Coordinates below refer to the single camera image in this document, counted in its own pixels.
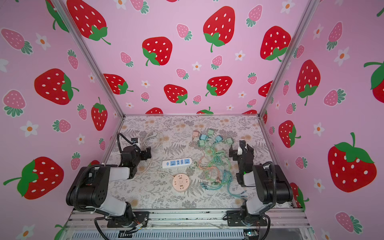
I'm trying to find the white blue power strip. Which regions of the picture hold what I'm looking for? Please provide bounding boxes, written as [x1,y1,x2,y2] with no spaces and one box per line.
[162,158,193,169]

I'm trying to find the pink plug adapter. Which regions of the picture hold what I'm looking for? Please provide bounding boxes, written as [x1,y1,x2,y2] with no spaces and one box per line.
[193,131,200,140]

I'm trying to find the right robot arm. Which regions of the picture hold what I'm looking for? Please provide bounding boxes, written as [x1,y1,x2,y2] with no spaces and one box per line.
[224,141,294,227]

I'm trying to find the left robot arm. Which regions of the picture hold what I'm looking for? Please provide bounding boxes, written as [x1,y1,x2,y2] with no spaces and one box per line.
[66,133,152,230]

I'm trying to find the teal plug adapter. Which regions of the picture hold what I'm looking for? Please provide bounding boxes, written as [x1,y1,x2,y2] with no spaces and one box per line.
[215,135,223,143]

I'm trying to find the green plug adapter front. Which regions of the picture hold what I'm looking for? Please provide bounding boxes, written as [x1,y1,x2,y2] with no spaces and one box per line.
[198,140,206,147]

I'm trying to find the round pink power socket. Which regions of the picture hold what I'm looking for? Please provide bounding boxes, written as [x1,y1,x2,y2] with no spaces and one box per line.
[172,174,190,193]

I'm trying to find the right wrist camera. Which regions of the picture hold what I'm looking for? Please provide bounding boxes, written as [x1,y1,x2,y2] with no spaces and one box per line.
[237,140,246,156]

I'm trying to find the green cable bundle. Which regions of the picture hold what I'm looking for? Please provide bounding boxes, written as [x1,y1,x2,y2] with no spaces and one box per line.
[191,140,250,200]

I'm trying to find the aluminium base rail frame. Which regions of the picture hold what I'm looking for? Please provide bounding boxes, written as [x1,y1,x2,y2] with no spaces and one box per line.
[58,208,316,240]

